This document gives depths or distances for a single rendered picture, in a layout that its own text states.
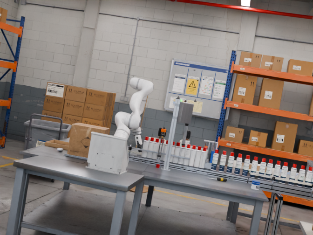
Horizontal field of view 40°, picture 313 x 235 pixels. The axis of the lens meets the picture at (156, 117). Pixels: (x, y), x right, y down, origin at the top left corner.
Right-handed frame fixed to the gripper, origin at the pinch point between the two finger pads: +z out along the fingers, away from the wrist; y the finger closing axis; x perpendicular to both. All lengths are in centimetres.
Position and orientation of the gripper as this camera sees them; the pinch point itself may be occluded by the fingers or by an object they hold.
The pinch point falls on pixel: (139, 149)
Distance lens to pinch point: 423.9
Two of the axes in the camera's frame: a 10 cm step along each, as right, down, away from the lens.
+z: 1.7, 9.8, 0.2
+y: 0.9, -0.4, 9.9
